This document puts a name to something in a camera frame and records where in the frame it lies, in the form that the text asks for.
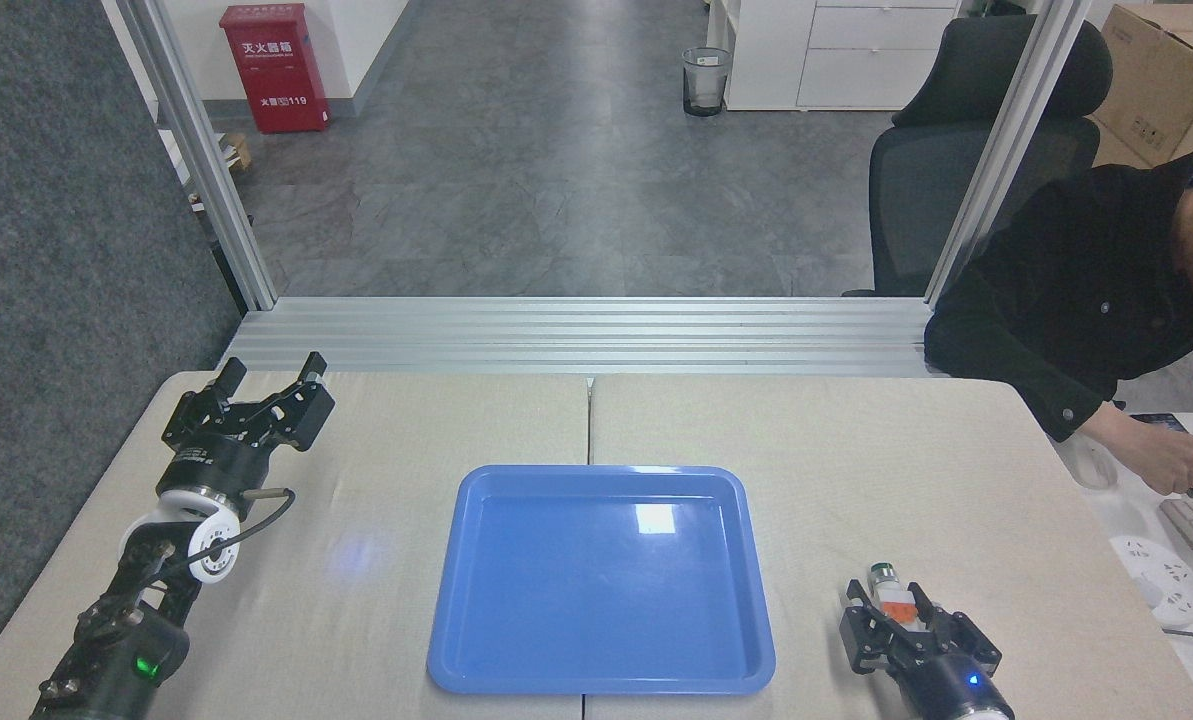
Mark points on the grey trash bin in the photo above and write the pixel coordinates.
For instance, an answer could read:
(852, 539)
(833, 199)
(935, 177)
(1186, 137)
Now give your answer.
(706, 85)

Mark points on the black office chair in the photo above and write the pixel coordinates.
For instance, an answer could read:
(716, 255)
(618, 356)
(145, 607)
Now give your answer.
(931, 190)

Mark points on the white computer mouse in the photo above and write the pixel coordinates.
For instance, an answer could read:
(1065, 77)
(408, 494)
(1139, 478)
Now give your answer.
(1094, 468)

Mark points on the white power strip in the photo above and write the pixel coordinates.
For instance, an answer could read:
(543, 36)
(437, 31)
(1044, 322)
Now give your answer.
(1161, 580)

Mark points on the silver aluminium post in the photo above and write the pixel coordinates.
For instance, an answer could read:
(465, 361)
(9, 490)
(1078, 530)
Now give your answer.
(1006, 150)
(201, 160)

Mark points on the person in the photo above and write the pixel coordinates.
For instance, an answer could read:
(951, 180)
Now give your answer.
(1076, 290)

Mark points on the white drawer cabinet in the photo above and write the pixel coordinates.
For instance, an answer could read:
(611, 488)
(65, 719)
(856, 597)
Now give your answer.
(836, 55)

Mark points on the white orange switch part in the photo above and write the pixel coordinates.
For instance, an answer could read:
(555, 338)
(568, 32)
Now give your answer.
(896, 600)

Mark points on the person's hand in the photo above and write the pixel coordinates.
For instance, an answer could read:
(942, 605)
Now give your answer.
(1161, 460)

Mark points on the blue plastic tray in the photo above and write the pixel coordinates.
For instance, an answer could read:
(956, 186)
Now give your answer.
(601, 580)

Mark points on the grey felt partition panel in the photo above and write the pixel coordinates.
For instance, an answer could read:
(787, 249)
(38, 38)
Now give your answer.
(66, 300)

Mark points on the small cardboard box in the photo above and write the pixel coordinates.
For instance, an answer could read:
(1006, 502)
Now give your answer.
(236, 150)

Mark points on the large cardboard box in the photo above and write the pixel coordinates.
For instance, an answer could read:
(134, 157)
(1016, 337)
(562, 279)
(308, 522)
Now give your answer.
(1156, 80)

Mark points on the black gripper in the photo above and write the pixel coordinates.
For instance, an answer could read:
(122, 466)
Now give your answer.
(214, 465)
(946, 685)

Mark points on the red fire extinguisher box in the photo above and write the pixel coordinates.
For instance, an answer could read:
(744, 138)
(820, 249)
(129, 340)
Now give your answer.
(276, 70)

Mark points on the silver aluminium rail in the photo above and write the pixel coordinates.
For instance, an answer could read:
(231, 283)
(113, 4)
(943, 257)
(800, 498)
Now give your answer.
(576, 335)

